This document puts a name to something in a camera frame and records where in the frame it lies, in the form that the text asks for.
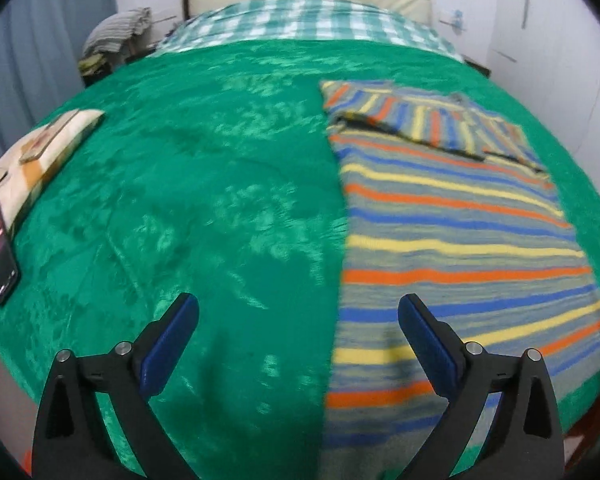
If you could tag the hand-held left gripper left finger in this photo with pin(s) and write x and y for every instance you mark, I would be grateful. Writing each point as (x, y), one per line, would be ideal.
(165, 355)

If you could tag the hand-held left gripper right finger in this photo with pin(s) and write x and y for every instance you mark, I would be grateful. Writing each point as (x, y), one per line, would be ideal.
(430, 350)

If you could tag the striped knit sweater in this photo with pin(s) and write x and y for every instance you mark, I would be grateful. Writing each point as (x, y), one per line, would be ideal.
(455, 235)

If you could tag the grey striped clothes pile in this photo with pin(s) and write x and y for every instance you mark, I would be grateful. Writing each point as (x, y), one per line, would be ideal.
(117, 27)

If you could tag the green floral blanket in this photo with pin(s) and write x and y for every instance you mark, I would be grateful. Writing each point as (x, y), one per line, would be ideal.
(205, 185)

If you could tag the patterned cream pillow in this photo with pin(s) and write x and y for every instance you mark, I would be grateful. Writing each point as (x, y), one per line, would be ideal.
(40, 160)

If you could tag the dark wooden nightstand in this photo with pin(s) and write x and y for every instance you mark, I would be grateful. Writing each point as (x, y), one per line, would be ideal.
(477, 66)

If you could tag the cluttered dark nightstand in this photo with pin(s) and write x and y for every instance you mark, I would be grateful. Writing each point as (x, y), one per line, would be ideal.
(97, 67)

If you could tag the white wardrobe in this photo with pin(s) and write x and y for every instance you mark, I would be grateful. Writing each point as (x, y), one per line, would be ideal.
(555, 60)

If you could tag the grey-blue curtain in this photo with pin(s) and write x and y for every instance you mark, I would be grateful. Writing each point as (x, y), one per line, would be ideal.
(35, 35)

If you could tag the green checked bed sheet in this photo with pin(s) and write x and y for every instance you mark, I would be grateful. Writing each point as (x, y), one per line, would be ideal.
(305, 22)

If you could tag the white wall socket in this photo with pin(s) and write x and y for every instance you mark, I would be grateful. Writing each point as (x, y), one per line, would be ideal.
(454, 20)

